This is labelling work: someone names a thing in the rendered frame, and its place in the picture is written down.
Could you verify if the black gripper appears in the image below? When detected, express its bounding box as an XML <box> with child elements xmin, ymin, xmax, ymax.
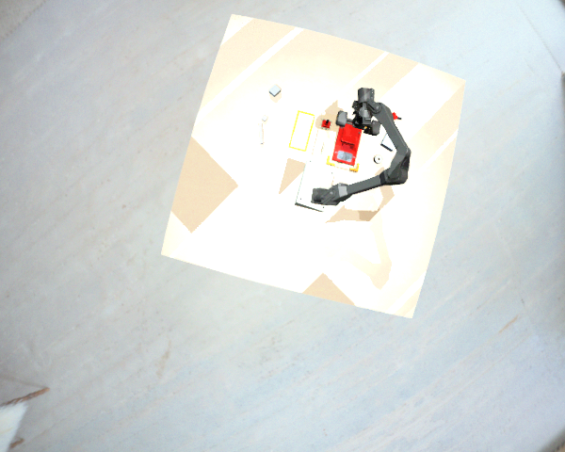
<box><xmin>336</xmin><ymin>111</ymin><xmax>381</xmax><ymax>136</ymax></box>

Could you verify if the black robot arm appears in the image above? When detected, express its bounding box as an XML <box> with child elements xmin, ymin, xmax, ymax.
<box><xmin>311</xmin><ymin>88</ymin><xmax>412</xmax><ymax>206</ymax></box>

